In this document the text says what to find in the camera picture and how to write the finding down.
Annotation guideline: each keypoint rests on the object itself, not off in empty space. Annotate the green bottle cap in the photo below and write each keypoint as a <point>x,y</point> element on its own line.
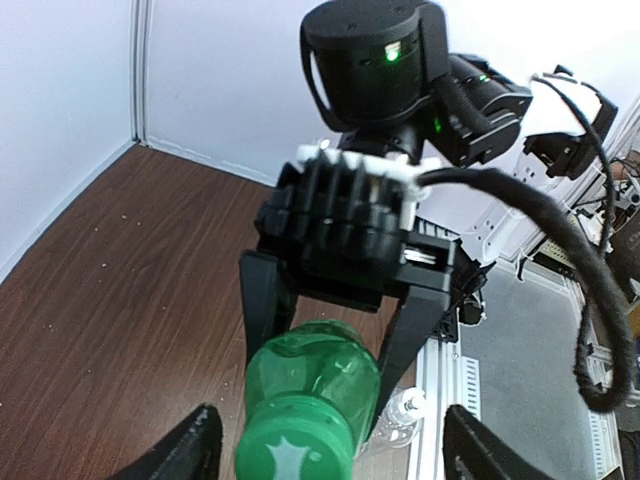
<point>295,448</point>

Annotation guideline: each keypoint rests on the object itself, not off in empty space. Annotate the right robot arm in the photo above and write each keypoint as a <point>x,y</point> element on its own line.
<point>382,76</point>

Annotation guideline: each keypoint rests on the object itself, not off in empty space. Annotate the green plastic bottle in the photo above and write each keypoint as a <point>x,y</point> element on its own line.
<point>318,371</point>

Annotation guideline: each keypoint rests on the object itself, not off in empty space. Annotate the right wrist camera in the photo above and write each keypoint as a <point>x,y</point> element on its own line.
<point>376,169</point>

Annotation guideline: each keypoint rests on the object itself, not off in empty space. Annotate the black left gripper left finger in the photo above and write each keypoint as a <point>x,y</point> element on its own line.
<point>190,451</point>

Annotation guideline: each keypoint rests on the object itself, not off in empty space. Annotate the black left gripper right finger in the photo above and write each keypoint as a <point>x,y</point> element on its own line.
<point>472,451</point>

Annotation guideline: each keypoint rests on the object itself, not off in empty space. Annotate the left rear aluminium post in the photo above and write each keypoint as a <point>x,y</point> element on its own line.
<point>140,31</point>

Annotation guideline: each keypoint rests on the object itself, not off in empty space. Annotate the clear bottle white cap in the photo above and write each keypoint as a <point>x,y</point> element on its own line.
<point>399,422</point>

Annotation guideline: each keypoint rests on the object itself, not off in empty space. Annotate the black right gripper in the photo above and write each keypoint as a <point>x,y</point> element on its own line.
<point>323,234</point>

